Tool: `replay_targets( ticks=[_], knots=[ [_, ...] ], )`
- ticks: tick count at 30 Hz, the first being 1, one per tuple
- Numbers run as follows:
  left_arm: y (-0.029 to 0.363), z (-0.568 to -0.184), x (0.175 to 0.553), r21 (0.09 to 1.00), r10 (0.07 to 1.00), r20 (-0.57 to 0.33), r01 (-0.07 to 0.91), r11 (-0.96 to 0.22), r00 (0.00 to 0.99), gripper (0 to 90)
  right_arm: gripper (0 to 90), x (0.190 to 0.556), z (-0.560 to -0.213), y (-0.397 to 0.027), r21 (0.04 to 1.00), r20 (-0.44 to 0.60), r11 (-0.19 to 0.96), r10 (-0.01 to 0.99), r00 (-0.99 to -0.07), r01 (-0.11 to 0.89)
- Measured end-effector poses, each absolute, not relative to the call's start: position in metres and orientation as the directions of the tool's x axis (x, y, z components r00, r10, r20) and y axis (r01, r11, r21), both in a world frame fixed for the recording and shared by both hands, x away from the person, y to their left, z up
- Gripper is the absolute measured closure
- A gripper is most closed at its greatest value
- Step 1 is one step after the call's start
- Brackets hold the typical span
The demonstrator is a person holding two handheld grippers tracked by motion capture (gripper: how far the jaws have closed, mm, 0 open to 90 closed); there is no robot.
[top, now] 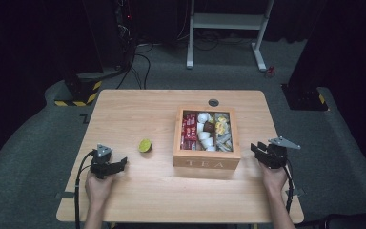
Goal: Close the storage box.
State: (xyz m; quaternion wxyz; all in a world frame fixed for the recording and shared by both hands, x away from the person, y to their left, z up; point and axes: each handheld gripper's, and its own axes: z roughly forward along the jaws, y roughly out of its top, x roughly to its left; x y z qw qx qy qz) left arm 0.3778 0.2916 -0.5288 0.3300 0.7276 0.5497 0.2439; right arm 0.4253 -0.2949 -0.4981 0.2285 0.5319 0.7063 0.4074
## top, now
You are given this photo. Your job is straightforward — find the black floor cables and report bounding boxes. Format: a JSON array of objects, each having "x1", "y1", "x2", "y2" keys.
[{"x1": 115, "y1": 42, "x2": 155, "y2": 91}]

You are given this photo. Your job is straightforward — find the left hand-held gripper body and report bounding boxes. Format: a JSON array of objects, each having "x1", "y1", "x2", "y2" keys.
[{"x1": 90, "y1": 143, "x2": 113, "y2": 180}]

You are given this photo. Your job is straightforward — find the person's right hand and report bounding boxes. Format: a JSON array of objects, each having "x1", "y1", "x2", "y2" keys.
[{"x1": 259, "y1": 161, "x2": 289, "y2": 197}]

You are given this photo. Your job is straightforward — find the white metal stand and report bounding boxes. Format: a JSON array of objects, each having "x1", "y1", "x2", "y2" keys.
[{"x1": 186, "y1": 0, "x2": 275, "y2": 73}]

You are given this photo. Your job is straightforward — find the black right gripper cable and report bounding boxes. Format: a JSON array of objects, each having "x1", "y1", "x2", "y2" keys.
[{"x1": 282, "y1": 160, "x2": 296, "y2": 214}]

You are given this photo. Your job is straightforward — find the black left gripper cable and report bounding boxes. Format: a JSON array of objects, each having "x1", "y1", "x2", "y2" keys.
[{"x1": 73, "y1": 150, "x2": 95, "y2": 229}]

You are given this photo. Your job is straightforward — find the yellow-green lidded capsule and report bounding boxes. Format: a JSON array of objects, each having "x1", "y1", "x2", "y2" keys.
[{"x1": 138, "y1": 138, "x2": 153, "y2": 154}]

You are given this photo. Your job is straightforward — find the black yellow striped stand base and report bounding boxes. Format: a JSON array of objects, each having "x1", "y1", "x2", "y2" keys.
[{"x1": 54, "y1": 72, "x2": 103, "y2": 108}]

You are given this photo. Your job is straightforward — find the wooden tea box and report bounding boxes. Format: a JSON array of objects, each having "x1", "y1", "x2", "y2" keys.
[{"x1": 172, "y1": 105, "x2": 242, "y2": 171}]

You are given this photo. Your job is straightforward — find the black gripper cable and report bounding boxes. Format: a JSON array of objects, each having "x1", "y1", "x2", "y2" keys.
[
  {"x1": 73, "y1": 150, "x2": 95, "y2": 229},
  {"x1": 282, "y1": 160, "x2": 296, "y2": 214}
]

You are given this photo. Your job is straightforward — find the clear packet of yellow teabags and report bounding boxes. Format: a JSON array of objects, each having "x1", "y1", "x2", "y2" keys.
[{"x1": 214, "y1": 114, "x2": 231, "y2": 136}]

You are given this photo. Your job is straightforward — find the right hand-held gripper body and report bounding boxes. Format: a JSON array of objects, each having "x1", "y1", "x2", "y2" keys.
[{"x1": 266, "y1": 136, "x2": 301, "y2": 170}]

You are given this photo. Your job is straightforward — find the dark equipment rack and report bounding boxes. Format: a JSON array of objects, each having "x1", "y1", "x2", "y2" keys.
[{"x1": 113, "y1": 0, "x2": 138, "y2": 69}]

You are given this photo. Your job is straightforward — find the person's left hand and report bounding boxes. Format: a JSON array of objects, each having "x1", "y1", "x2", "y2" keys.
[{"x1": 85, "y1": 172, "x2": 116, "y2": 208}]

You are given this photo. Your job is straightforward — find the silver foil packets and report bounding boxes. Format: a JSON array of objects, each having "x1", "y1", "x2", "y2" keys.
[{"x1": 214, "y1": 133, "x2": 234, "y2": 153}]

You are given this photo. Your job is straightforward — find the brown capsule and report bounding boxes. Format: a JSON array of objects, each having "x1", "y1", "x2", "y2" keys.
[{"x1": 203, "y1": 121, "x2": 216, "y2": 135}]

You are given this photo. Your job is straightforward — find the bundle of red sachets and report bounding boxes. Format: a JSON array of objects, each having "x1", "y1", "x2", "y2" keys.
[{"x1": 180, "y1": 112, "x2": 198, "y2": 151}]

